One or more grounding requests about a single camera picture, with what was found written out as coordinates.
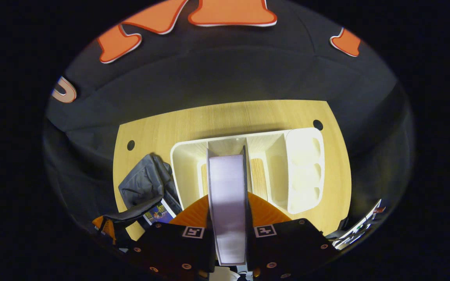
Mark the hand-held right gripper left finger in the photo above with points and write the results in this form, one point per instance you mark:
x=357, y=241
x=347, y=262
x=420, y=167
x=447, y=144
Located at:
x=178, y=249

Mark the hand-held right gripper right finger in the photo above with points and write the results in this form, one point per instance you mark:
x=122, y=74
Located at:
x=283, y=249

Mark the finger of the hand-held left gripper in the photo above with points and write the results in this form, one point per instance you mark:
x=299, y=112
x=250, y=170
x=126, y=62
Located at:
x=107, y=229

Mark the blue cover book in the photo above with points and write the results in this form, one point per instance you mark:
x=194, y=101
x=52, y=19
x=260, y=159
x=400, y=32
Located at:
x=158, y=212

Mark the grey schoolbag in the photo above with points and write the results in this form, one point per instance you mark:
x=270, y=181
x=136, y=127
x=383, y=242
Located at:
x=147, y=183

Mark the grey cover book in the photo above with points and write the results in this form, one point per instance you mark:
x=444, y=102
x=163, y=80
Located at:
x=228, y=203

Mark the white bookshelf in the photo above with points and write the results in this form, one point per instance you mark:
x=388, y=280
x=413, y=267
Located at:
x=303, y=171

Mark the black backdrop cloth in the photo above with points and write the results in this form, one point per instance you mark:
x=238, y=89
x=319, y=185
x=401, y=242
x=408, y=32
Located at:
x=229, y=70

